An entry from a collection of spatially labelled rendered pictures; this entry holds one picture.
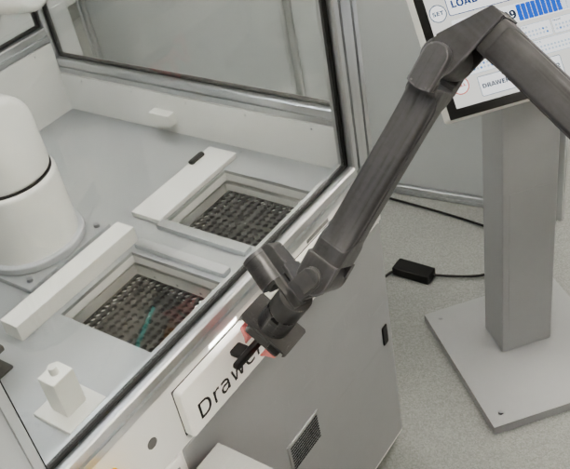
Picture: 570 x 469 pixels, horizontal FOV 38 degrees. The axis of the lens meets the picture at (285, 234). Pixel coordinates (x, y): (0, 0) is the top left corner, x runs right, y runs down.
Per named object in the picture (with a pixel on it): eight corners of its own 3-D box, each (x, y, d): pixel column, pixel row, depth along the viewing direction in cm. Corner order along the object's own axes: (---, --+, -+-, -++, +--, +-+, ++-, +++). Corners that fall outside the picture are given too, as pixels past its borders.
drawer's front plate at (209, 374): (287, 330, 162) (278, 288, 156) (194, 438, 145) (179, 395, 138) (279, 328, 163) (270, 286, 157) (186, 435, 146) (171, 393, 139)
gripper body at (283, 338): (258, 297, 146) (273, 276, 140) (303, 335, 145) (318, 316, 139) (237, 320, 142) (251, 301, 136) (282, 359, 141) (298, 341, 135)
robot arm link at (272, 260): (321, 281, 127) (346, 274, 135) (278, 221, 130) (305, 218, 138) (270, 326, 133) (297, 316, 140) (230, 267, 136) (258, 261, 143)
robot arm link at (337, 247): (458, 52, 113) (482, 60, 123) (425, 33, 116) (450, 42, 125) (311, 305, 128) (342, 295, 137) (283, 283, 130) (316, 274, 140)
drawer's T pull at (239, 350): (263, 343, 149) (262, 338, 148) (238, 371, 145) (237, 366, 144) (247, 337, 151) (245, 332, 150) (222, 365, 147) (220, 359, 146)
